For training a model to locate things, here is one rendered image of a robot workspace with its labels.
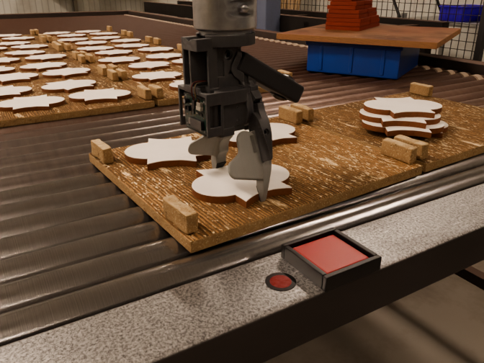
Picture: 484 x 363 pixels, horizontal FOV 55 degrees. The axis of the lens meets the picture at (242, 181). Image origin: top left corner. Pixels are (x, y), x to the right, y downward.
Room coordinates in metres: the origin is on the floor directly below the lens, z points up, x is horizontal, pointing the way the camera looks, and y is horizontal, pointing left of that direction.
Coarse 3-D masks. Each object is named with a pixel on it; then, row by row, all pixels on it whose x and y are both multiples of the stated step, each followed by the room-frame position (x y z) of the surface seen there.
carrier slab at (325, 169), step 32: (96, 160) 0.70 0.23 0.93; (288, 160) 0.70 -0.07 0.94; (320, 160) 0.70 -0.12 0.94; (352, 160) 0.70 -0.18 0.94; (384, 160) 0.70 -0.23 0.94; (128, 192) 0.59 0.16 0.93; (160, 192) 0.57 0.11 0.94; (320, 192) 0.57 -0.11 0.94; (352, 192) 0.59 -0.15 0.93; (160, 224) 0.51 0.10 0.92; (224, 224) 0.48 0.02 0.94; (256, 224) 0.50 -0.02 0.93
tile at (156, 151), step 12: (144, 144) 0.74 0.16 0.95; (156, 144) 0.74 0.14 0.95; (168, 144) 0.74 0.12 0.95; (180, 144) 0.74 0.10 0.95; (132, 156) 0.68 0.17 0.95; (144, 156) 0.68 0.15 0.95; (156, 156) 0.68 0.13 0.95; (168, 156) 0.68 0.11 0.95; (180, 156) 0.68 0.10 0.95; (192, 156) 0.68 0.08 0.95; (204, 156) 0.70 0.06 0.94; (156, 168) 0.66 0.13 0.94
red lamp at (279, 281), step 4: (276, 276) 0.41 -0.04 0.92; (280, 276) 0.41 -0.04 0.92; (284, 276) 0.41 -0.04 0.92; (272, 280) 0.40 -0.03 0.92; (276, 280) 0.40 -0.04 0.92; (280, 280) 0.40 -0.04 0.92; (284, 280) 0.40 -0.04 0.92; (288, 280) 0.40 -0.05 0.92; (272, 284) 0.39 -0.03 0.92; (276, 284) 0.39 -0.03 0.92; (280, 284) 0.39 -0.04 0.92; (284, 284) 0.39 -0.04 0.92; (288, 284) 0.39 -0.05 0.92
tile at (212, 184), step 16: (208, 176) 0.60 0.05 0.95; (224, 176) 0.60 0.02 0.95; (272, 176) 0.60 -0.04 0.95; (288, 176) 0.60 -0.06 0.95; (192, 192) 0.57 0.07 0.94; (208, 192) 0.55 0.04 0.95; (224, 192) 0.55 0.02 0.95; (240, 192) 0.55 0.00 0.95; (256, 192) 0.55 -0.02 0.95; (272, 192) 0.56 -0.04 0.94; (288, 192) 0.57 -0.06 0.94
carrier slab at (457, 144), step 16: (400, 96) 1.15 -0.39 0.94; (416, 96) 1.15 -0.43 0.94; (320, 112) 0.99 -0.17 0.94; (336, 112) 0.99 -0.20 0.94; (352, 112) 0.99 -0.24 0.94; (448, 112) 0.99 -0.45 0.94; (464, 112) 0.99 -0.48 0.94; (480, 112) 0.99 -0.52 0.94; (320, 128) 0.88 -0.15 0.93; (336, 128) 0.87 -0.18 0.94; (352, 128) 0.87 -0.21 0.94; (448, 128) 0.87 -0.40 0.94; (464, 128) 0.87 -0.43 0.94; (480, 128) 0.87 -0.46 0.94; (368, 144) 0.78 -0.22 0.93; (432, 144) 0.78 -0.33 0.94; (448, 144) 0.78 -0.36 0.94; (464, 144) 0.78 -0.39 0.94; (480, 144) 0.78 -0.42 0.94; (416, 160) 0.70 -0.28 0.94; (432, 160) 0.70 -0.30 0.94; (448, 160) 0.72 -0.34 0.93
